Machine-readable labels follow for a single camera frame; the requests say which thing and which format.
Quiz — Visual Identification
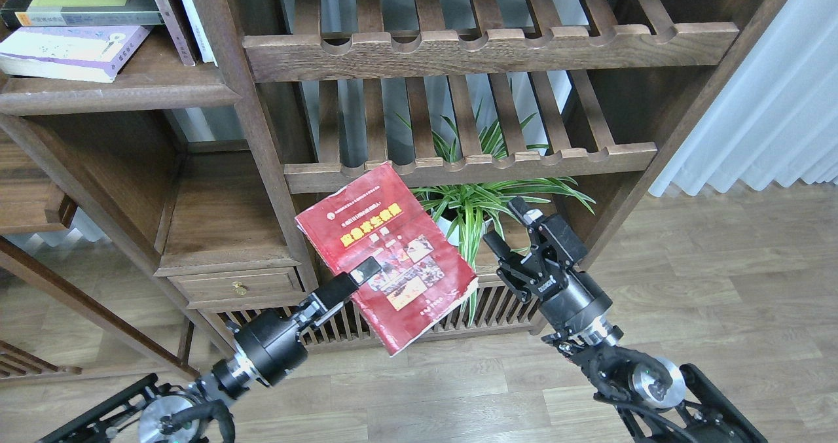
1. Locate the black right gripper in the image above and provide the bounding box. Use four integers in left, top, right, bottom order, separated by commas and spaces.
483, 196, 615, 346

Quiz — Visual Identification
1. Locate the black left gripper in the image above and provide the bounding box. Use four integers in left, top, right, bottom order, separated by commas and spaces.
228, 257, 380, 387

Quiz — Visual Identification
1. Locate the red cover book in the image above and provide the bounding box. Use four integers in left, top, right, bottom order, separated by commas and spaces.
295, 163, 478, 355

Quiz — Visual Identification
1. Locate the pale lavender cover book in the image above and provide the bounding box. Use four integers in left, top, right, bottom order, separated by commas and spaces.
1, 25, 153, 83

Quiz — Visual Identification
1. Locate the black yellow-green cover book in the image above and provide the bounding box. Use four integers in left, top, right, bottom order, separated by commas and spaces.
2, 0, 164, 29

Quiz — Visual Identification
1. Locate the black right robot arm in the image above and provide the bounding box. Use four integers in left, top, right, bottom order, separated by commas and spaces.
484, 198, 765, 442

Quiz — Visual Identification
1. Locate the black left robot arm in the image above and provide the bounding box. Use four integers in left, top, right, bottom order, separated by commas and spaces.
42, 257, 380, 442

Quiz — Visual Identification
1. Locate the green spider plant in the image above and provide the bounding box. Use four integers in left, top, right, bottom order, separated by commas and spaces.
396, 99, 597, 326

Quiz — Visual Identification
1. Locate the white plant pot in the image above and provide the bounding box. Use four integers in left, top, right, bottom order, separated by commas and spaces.
437, 207, 493, 249

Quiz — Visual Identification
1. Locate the dark wooden bookshelf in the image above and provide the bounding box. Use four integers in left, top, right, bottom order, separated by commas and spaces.
2, 0, 787, 353

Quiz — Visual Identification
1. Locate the white pleated curtain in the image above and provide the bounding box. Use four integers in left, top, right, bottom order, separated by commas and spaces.
649, 0, 837, 197

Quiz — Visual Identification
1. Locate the white spine upright book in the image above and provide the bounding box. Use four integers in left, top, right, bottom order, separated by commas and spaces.
181, 0, 217, 65

